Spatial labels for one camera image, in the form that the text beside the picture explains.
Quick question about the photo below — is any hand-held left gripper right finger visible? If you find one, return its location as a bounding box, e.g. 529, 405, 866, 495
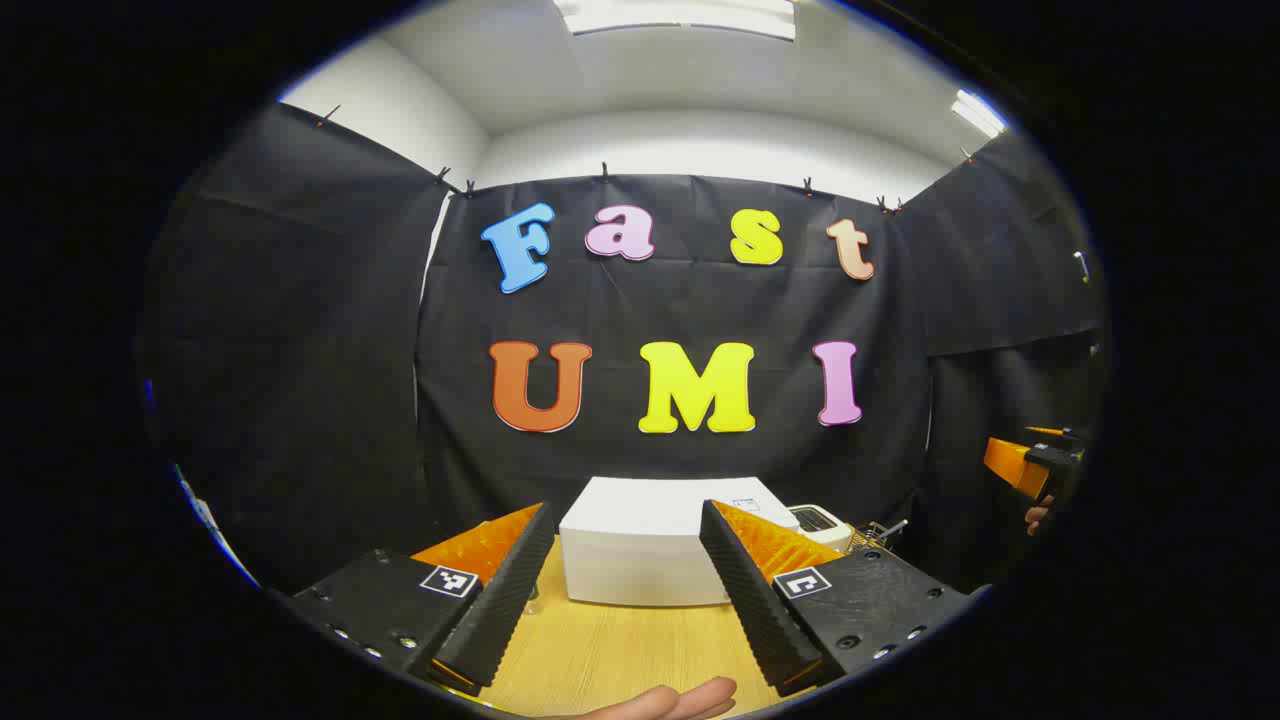
699, 500, 974, 696

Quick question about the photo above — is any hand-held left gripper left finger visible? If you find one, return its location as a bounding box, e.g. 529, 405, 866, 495
288, 502, 555, 693

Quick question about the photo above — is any white microwave oven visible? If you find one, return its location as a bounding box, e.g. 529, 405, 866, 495
558, 477, 801, 607

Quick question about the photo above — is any cream white toaster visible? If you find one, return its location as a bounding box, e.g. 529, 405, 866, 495
788, 505, 854, 553

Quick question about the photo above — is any black backdrop cloth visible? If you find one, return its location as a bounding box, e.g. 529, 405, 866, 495
140, 100, 1111, 601

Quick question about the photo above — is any ceiling light panel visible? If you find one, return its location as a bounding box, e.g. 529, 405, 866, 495
555, 0, 797, 41
950, 90, 1007, 137

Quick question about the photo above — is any metal wire basket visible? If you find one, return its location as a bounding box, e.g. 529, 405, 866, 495
850, 520, 906, 559

